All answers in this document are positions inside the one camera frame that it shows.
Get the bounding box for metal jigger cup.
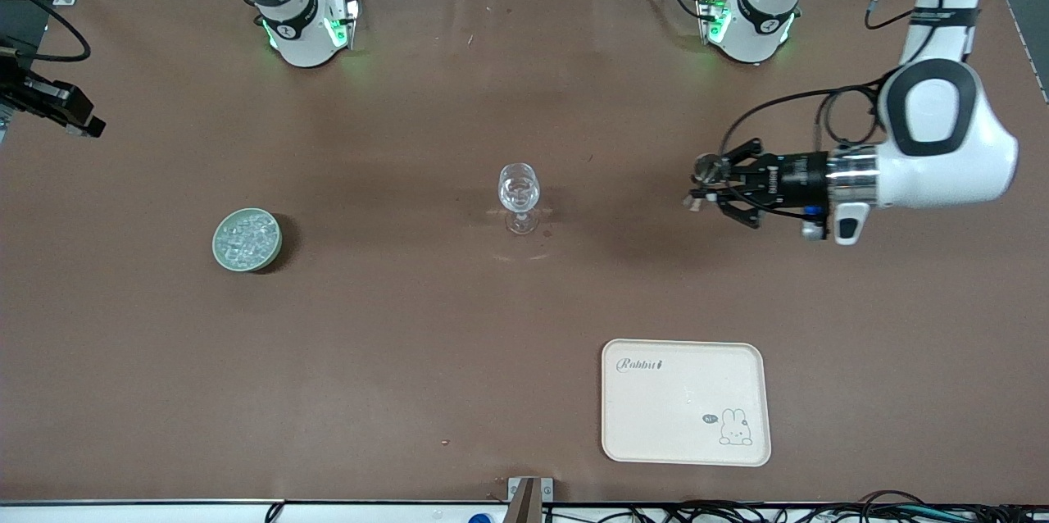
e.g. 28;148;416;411
684;154;732;214

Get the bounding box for clear ice cubes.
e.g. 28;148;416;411
221;214;277;266

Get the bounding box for clear wine glass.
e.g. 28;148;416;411
497;163;542;236

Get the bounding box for green round bowl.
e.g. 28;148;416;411
212;207;284;273

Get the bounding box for cream rabbit print tray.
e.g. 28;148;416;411
601;339;773;468

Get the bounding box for brown table mat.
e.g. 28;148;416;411
0;0;1049;505

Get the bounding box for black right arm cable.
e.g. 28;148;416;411
0;0;92;65

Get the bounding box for black cable bundle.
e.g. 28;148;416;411
541;490;1049;523

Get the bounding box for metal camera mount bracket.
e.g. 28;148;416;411
506;476;554;523

